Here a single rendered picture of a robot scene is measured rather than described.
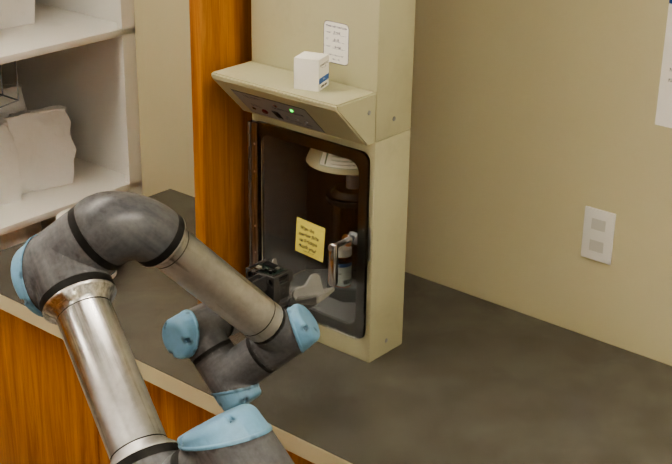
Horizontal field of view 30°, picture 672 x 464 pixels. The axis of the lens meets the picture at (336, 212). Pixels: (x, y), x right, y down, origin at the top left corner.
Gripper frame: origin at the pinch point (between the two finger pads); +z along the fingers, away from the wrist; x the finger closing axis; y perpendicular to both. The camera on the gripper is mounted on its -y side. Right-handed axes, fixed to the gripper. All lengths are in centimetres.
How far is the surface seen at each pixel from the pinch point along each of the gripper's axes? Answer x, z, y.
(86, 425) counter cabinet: 53, -14, -46
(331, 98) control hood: -1.9, 3.7, 36.6
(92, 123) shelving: 130, 55, -9
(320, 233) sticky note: 6.9, 11.3, 5.0
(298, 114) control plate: 7.5, 5.3, 31.1
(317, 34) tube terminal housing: 9.1, 12.5, 44.9
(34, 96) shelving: 156, 55, -7
